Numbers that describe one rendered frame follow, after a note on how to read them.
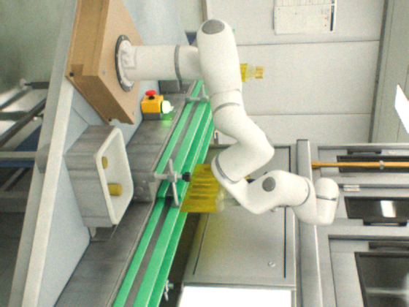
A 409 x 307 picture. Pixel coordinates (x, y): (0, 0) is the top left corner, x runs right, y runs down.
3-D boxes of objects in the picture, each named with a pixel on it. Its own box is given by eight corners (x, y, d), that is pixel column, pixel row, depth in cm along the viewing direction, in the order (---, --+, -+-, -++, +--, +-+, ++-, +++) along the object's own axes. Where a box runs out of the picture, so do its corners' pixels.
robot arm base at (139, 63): (111, 74, 116) (169, 73, 114) (114, 28, 118) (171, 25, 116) (131, 92, 132) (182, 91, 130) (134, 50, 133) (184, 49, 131)
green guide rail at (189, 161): (156, 197, 141) (181, 197, 140) (156, 194, 141) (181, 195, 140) (223, 42, 288) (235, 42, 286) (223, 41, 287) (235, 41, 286)
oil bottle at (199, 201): (161, 212, 149) (225, 213, 146) (159, 199, 146) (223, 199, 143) (165, 202, 153) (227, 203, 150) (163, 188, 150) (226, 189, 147)
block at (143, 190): (131, 203, 138) (153, 204, 137) (125, 177, 133) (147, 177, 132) (134, 196, 141) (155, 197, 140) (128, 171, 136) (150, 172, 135)
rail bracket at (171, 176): (153, 208, 138) (193, 209, 136) (144, 161, 129) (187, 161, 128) (156, 203, 141) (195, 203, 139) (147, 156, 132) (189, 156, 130)
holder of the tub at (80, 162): (88, 242, 124) (115, 243, 123) (63, 155, 109) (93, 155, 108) (109, 205, 138) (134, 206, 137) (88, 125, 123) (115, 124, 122)
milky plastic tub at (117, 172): (85, 228, 121) (116, 229, 119) (63, 156, 109) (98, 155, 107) (107, 191, 135) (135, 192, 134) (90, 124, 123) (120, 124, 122)
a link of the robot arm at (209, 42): (212, 128, 116) (203, 85, 102) (201, 63, 129) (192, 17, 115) (248, 121, 116) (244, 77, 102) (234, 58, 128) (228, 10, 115)
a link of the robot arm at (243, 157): (198, 121, 113) (205, 168, 105) (238, 91, 106) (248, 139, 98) (234, 141, 122) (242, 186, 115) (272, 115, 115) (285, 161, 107)
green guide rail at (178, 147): (153, 177, 137) (178, 177, 136) (153, 175, 137) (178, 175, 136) (222, 31, 284) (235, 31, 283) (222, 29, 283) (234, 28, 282)
